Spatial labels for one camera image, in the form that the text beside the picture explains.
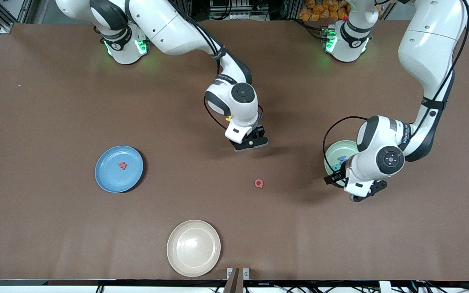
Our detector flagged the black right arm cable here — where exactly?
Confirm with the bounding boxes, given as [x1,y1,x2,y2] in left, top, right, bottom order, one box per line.
[178,8,265,133]

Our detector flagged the orange bags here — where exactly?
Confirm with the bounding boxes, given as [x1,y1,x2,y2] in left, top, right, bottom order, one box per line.
[298,0,351,22]

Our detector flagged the green plate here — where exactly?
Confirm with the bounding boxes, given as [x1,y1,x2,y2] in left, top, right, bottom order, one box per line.
[324,140,359,188]

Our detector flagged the blue plate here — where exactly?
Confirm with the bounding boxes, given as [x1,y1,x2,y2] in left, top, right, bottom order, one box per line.
[94,145,144,193]

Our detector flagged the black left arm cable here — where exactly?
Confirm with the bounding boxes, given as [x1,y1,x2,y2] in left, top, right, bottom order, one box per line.
[322,0,469,179]

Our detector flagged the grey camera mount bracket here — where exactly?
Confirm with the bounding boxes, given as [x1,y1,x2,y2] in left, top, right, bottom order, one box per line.
[223,267,250,293]

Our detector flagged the black equipment rack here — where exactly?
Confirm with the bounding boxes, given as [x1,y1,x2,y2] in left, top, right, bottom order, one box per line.
[208,0,272,21]

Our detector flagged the beige plate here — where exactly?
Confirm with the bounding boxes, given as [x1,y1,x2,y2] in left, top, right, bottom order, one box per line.
[167,220,221,278]

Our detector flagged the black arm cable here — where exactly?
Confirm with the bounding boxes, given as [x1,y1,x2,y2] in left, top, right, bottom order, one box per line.
[322,0,469,179]
[178,8,265,133]

